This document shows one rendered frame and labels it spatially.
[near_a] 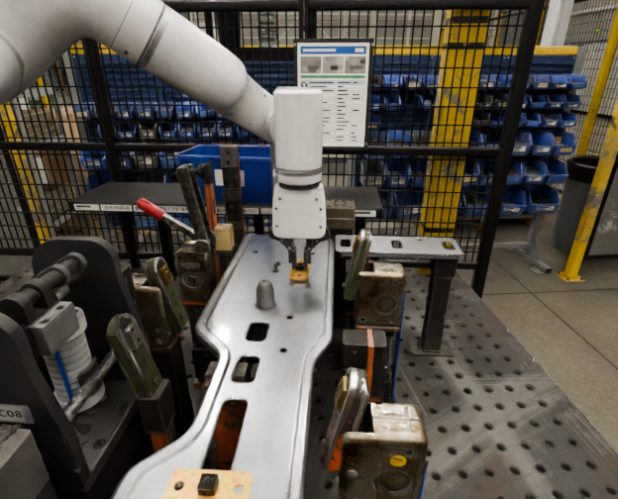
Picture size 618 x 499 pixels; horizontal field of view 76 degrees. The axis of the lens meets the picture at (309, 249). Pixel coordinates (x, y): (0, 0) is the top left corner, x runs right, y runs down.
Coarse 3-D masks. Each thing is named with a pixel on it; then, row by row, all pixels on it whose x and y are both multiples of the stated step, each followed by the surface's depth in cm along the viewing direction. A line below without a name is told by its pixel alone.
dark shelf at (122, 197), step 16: (96, 192) 122; (112, 192) 122; (128, 192) 122; (144, 192) 122; (160, 192) 122; (176, 192) 122; (336, 192) 122; (352, 192) 122; (368, 192) 122; (80, 208) 114; (96, 208) 114; (112, 208) 114; (128, 208) 113; (176, 208) 112; (224, 208) 111; (256, 208) 111; (368, 208) 109
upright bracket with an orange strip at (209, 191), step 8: (208, 168) 83; (208, 176) 83; (208, 184) 84; (208, 192) 85; (208, 200) 86; (208, 208) 86; (208, 216) 87; (216, 216) 90; (216, 224) 90; (216, 256) 91; (216, 264) 92
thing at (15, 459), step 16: (0, 432) 37; (16, 432) 37; (0, 448) 35; (16, 448) 35; (32, 448) 37; (0, 464) 34; (16, 464) 35; (32, 464) 37; (0, 480) 33; (16, 480) 35; (32, 480) 37; (48, 480) 39; (0, 496) 33; (16, 496) 35; (32, 496) 37; (48, 496) 39
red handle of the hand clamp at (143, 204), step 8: (144, 200) 77; (144, 208) 77; (152, 208) 77; (160, 208) 78; (160, 216) 77; (168, 216) 78; (168, 224) 78; (176, 224) 78; (184, 224) 79; (184, 232) 79; (192, 232) 79
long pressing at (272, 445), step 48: (240, 288) 75; (288, 288) 75; (240, 336) 62; (288, 336) 62; (240, 384) 53; (288, 384) 53; (192, 432) 45; (288, 432) 46; (144, 480) 40; (288, 480) 40
